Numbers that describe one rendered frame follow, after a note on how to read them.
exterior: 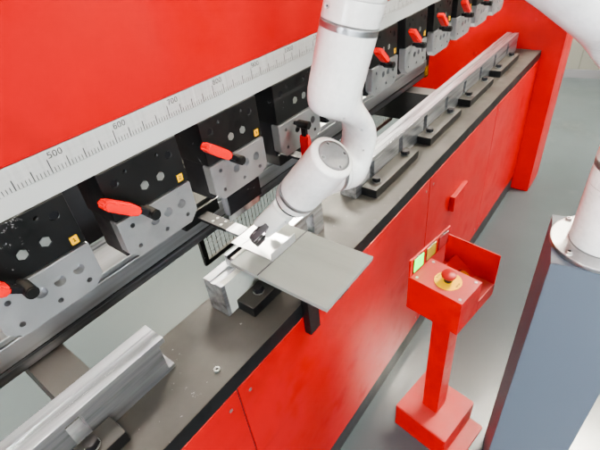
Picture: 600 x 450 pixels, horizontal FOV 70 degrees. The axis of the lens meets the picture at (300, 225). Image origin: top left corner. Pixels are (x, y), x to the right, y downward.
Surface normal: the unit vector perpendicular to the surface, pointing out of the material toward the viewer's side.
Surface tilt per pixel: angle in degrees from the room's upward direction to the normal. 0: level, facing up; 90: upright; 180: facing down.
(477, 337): 0
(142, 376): 90
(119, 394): 90
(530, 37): 90
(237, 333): 0
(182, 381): 0
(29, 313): 90
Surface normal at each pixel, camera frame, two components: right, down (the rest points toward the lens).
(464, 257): -0.72, 0.47
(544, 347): -0.43, 0.57
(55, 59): 0.79, 0.29
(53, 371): -0.10, -0.80
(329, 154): 0.44, -0.42
